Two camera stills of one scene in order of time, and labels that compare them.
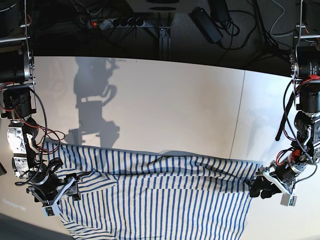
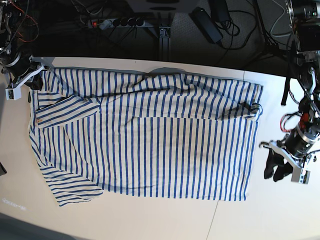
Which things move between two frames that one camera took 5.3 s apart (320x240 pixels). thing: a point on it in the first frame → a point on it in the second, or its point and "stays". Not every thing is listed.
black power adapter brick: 206,24 stays
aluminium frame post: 164,43 stays
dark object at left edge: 2,170 stays
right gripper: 48,188 → 22,67
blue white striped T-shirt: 157,195 → 158,134
